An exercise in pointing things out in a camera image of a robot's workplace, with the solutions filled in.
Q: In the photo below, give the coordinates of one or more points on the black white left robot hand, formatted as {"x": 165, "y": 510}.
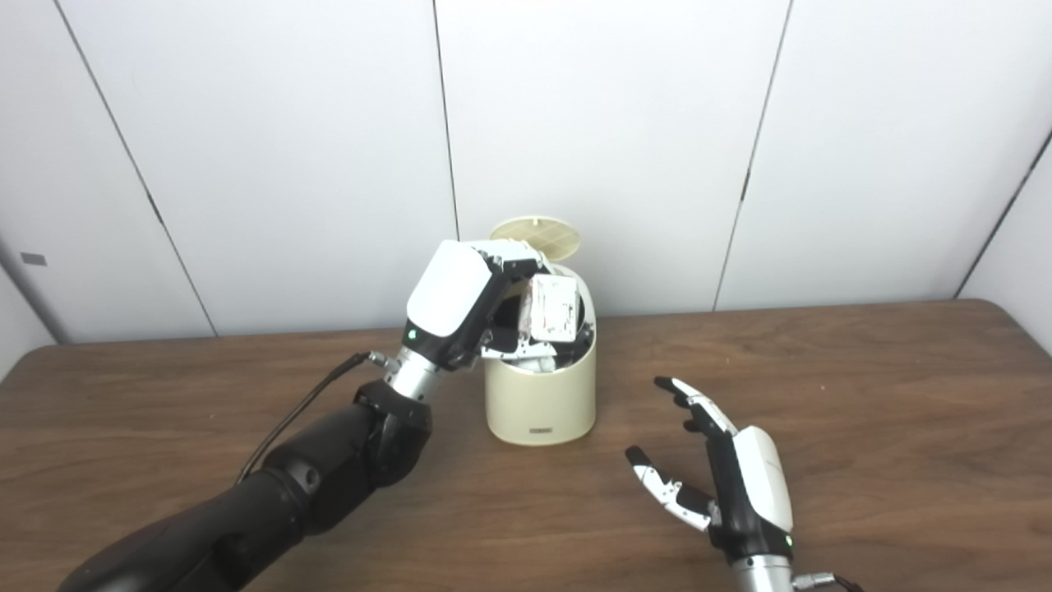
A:
{"x": 448, "y": 292}

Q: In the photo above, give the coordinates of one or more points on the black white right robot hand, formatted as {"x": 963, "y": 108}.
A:
{"x": 752, "y": 493}

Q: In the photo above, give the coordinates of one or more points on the cream round bin lid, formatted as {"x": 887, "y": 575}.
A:
{"x": 538, "y": 234}

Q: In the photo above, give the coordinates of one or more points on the white green milk carton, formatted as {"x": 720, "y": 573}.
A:
{"x": 557, "y": 308}

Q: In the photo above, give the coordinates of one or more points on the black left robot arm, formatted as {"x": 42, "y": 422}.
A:
{"x": 288, "y": 501}

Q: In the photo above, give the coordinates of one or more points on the black bin liner bag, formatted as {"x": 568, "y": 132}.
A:
{"x": 575, "y": 345}

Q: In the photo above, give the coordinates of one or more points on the cream-colored desktop trash bin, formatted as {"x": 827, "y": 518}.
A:
{"x": 538, "y": 403}

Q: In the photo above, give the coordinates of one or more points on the small grey wall tag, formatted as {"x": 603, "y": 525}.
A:
{"x": 33, "y": 258}

